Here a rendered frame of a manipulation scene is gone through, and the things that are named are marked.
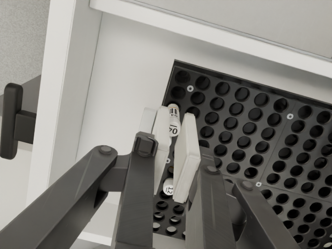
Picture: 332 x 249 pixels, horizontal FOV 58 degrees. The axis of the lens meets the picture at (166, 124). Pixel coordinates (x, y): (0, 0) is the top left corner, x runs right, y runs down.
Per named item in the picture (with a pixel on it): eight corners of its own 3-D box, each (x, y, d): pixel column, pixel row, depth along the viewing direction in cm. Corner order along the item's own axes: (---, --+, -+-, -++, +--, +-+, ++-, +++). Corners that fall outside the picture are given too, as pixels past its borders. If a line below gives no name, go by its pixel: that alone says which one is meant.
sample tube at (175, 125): (167, 100, 26) (166, 119, 22) (181, 104, 26) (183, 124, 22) (164, 113, 26) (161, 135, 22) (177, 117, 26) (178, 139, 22)
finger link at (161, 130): (155, 197, 16) (142, 194, 16) (159, 143, 23) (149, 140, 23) (170, 150, 15) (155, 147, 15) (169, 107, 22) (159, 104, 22)
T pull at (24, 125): (5, 153, 29) (-3, 160, 28) (11, 80, 26) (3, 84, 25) (42, 162, 29) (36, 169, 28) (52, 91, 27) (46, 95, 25)
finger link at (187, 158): (187, 155, 15) (201, 159, 16) (185, 111, 22) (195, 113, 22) (172, 201, 17) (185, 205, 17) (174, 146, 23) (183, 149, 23)
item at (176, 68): (129, 223, 32) (128, 227, 32) (174, 65, 26) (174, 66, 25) (145, 227, 32) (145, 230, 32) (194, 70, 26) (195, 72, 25)
